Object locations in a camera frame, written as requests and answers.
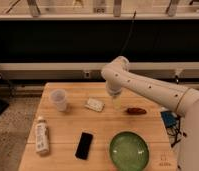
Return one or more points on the white baseboard rail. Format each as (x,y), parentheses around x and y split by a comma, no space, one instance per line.
(65,70)

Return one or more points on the blue connector box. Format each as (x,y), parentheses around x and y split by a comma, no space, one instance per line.
(168,119)

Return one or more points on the clear plastic cup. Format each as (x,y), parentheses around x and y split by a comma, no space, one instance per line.
(59,99)

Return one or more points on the black smartphone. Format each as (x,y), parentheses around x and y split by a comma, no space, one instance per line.
(84,146)

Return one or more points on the white sponge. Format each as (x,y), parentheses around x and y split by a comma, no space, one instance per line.
(94,104)

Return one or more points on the brown red oblong object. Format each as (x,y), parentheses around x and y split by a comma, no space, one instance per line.
(136,111)

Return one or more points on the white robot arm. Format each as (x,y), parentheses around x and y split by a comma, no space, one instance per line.
(182,100)

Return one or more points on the white plastic bottle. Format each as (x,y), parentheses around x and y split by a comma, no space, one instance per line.
(41,136)

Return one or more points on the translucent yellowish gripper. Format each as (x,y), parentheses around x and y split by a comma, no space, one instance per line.
(116,101)

